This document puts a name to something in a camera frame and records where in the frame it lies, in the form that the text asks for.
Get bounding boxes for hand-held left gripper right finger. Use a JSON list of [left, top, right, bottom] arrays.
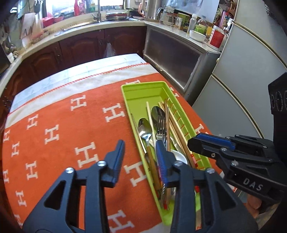
[[156, 140, 259, 233]]

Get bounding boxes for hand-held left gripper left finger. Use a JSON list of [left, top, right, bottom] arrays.
[[22, 140, 125, 233]]

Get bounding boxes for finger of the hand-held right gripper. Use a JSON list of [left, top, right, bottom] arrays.
[[188, 137, 278, 171], [197, 133, 273, 157]]

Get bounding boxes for white ceramic spoon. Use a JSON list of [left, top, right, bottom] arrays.
[[171, 150, 189, 165]]

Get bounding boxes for steel fork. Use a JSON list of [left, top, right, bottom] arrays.
[[155, 115, 167, 144]]

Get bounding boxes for wooden-handled steel spoon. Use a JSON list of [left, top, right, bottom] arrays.
[[138, 118, 162, 191]]

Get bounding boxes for large steel spoon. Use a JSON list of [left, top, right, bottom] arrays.
[[151, 106, 166, 135]]

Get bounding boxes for green plastic tray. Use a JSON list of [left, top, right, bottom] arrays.
[[121, 81, 212, 226]]

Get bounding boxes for person's right hand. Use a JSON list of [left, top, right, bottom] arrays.
[[247, 195, 264, 217]]

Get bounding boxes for orange printed tablecloth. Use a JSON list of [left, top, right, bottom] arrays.
[[1, 61, 213, 233]]

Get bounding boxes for grey refrigerator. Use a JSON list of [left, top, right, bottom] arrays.
[[192, 0, 287, 153]]

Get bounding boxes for grey metal cabinet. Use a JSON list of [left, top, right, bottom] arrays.
[[142, 23, 221, 99]]

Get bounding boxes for red labelled white jar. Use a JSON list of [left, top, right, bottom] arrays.
[[210, 25, 226, 48]]

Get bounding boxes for white bowl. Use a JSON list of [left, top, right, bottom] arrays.
[[189, 30, 206, 42]]

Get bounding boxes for clear plastic bag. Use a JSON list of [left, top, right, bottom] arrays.
[[103, 42, 116, 58]]

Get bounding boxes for clear bottle white cap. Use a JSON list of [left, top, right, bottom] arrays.
[[188, 13, 198, 32]]

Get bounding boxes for dark wooden kitchen cabinets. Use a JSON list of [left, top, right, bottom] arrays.
[[0, 23, 148, 106]]

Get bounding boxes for green labelled box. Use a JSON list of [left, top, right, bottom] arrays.
[[177, 12, 191, 30]]

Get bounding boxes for white paper sheet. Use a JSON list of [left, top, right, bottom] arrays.
[[198, 0, 220, 23]]

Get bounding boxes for glass pitcher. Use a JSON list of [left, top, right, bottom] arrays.
[[159, 6, 175, 25]]

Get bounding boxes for stack of dishes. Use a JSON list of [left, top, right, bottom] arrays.
[[104, 11, 129, 22]]

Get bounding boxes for steel kettle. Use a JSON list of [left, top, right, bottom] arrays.
[[139, 0, 162, 20]]

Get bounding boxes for steel faucet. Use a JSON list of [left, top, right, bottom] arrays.
[[92, 0, 106, 23]]

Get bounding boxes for red plastic basin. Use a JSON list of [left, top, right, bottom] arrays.
[[41, 17, 55, 27]]

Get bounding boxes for red bottle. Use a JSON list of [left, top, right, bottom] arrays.
[[74, 0, 87, 15]]

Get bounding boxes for wooden cutting board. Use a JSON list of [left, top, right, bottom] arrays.
[[20, 12, 43, 38]]

